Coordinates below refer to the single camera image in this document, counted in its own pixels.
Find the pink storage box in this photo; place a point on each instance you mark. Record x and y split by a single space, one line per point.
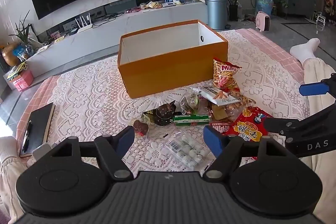
23 79

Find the black notebook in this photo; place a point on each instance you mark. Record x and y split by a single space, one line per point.
39 124

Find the orange striped snack bag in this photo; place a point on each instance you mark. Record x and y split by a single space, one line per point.
223 74

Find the white television cabinet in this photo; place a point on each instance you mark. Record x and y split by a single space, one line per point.
105 32

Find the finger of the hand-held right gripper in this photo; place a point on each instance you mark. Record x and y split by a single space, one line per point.
313 89
278 125

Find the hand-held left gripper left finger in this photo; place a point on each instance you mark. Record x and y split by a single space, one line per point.
125 138

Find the small white stool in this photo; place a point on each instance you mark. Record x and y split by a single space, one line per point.
320 18

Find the pink heater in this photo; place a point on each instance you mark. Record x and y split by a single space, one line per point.
263 22

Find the white phone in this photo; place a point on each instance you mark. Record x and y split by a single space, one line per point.
42 150

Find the small brown snack packet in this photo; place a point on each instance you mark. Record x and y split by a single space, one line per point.
140 127

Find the red snack bag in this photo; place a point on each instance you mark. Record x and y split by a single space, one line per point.
244 129

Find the black pen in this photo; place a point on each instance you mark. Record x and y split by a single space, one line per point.
27 134

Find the white router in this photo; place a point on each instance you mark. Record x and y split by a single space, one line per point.
85 28

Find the black snack bag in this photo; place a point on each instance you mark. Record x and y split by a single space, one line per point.
164 113

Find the grey trash can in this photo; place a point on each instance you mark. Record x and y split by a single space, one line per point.
216 14

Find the orange cardboard box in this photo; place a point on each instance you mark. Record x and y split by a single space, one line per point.
168 69

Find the green sausage packet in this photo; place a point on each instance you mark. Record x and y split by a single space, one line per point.
191 120

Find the slim-leaf plant in vase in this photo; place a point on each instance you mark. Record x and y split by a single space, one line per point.
23 32

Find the person's left leg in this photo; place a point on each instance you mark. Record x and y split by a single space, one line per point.
9 166

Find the pink checked mat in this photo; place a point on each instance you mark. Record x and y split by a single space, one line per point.
273 48

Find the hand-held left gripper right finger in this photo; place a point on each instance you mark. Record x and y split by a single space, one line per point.
212 138

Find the gold vase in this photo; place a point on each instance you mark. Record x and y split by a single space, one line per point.
10 54

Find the white snack packet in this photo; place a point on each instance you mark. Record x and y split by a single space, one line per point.
210 94

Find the pile of yellow packets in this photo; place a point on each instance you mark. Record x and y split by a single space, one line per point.
151 5

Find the clear bag with green snacks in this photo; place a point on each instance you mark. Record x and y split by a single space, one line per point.
190 102

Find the clear packet of white eggs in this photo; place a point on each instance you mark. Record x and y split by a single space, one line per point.
183 150

